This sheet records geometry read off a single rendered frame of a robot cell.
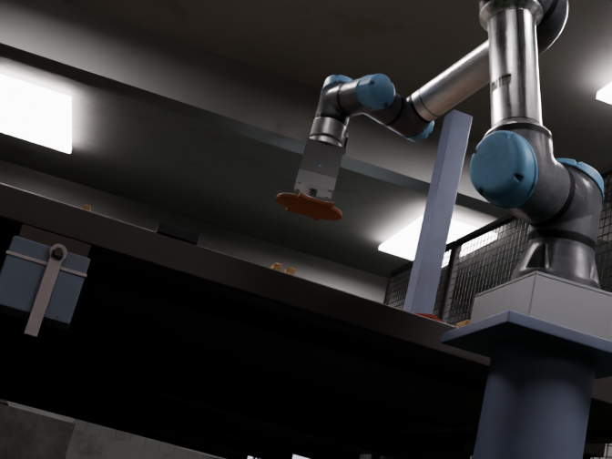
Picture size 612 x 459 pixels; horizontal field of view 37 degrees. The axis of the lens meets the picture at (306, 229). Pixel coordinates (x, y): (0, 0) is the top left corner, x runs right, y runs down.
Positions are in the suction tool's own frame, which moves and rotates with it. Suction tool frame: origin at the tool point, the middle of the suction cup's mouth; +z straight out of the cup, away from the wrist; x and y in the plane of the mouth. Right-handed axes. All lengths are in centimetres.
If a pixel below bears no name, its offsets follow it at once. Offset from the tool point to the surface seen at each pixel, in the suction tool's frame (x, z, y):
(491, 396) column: 41, 36, -36
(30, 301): 33, 39, 42
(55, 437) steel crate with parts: -598, 47, 144
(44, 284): 34, 36, 41
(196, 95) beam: -322, -160, 77
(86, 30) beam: -311, -177, 149
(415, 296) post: -190, -38, -57
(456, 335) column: 34, 27, -29
